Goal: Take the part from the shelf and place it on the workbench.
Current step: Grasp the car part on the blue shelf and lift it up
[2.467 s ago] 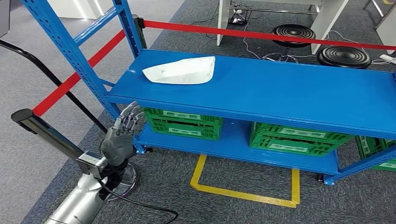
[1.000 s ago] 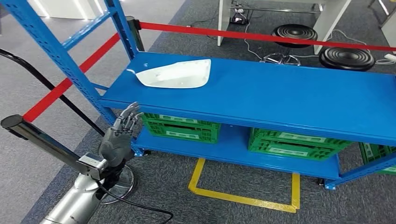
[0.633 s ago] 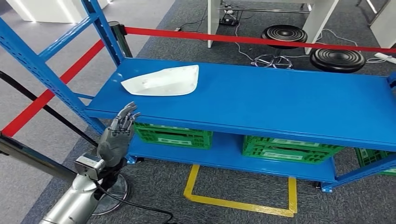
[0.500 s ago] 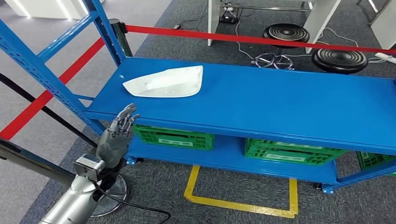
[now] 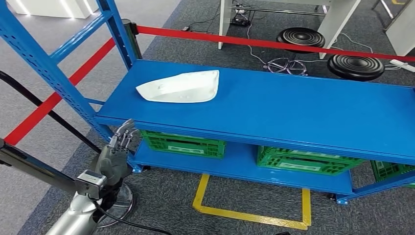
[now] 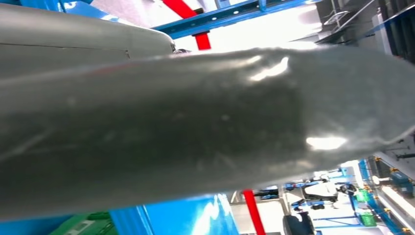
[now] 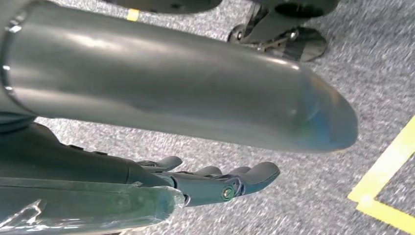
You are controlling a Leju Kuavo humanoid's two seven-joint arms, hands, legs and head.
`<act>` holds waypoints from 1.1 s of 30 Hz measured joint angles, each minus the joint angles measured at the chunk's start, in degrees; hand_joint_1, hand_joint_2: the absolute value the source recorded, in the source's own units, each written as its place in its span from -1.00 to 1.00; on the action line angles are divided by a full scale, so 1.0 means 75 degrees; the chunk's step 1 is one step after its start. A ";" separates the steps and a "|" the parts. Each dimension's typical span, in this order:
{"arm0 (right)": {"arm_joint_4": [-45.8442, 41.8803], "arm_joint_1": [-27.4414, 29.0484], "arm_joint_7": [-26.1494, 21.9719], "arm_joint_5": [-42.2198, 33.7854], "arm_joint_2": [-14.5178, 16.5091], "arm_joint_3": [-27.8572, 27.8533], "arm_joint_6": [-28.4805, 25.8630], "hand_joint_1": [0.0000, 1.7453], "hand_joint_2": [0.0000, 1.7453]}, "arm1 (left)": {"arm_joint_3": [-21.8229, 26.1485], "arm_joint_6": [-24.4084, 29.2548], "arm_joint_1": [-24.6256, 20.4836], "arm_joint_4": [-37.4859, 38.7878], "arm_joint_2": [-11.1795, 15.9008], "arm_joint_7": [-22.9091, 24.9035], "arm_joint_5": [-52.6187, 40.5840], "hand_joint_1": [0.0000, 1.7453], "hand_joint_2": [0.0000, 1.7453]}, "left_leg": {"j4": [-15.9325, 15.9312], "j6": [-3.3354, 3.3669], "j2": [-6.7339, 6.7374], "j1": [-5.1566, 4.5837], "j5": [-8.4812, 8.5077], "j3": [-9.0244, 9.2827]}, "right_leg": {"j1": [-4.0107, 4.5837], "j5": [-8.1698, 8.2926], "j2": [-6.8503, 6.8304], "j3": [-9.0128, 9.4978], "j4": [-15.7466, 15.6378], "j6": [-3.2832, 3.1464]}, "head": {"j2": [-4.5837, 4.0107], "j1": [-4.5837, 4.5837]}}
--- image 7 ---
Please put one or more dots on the grey robot body column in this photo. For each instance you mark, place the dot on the grey robot body column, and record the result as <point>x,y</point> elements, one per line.
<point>162,81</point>

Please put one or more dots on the black caster wheel assembly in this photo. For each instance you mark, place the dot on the black caster wheel assembly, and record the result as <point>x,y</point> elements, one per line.
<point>304,43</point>

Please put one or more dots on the yellow floor tape strip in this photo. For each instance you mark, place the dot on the yellow floor tape strip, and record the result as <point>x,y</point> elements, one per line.
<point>133,15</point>

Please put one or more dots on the yellow floor tape marking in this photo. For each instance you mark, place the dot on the yellow floor tape marking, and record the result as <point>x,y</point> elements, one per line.
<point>385,165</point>

